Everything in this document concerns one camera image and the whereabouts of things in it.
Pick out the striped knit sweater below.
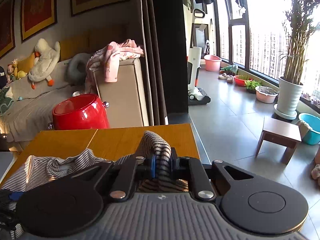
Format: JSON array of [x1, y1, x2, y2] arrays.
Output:
[[0, 130, 189, 240]]

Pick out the pink clothes pile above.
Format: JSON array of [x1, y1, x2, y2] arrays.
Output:
[[85, 39, 144, 94]]

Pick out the white floor cleaner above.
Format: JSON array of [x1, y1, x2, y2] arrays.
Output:
[[187, 8, 211, 106]]

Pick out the beige sofa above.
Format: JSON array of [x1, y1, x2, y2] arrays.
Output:
[[0, 24, 151, 151]]

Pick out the green cloth on sofa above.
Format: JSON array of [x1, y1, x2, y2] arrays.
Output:
[[0, 87, 14, 115]]

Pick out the pink slippers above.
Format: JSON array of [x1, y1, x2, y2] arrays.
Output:
[[218, 73, 234, 83]]

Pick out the red plastic basin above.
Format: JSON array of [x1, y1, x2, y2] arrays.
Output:
[[234, 75, 253, 87]]

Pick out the pink plastic basin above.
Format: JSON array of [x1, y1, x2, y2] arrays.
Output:
[[204, 55, 221, 72]]

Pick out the green leafy plants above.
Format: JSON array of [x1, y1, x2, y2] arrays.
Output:
[[245, 80, 261, 94]]

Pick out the light pink basin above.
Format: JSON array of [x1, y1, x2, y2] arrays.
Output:
[[255, 86, 278, 104]]

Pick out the small wooden stool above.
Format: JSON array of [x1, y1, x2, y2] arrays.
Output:
[[255, 117, 302, 165]]

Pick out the black cap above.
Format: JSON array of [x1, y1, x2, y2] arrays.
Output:
[[0, 67, 8, 89]]

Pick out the small plush doll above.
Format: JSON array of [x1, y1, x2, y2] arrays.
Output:
[[7, 59, 27, 83]]

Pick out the grey neck pillow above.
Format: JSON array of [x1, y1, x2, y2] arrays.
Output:
[[66, 53, 91, 84]]

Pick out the white plant pot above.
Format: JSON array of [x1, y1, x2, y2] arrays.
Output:
[[274, 77, 303, 120]]

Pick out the yellow cushion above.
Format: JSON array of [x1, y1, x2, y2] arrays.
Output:
[[17, 52, 35, 74]]

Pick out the blue plastic basin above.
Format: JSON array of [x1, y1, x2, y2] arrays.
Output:
[[298, 113, 319, 145]]

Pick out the white goose plush toy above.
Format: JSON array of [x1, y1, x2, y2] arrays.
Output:
[[28, 38, 61, 89]]

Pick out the red framed picture centre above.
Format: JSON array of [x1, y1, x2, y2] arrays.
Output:
[[20, 0, 57, 42]]

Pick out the tall palm plant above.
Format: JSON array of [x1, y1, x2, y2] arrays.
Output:
[[281, 0, 319, 85]]

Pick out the red framed picture left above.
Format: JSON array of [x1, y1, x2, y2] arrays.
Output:
[[0, 0, 15, 58]]

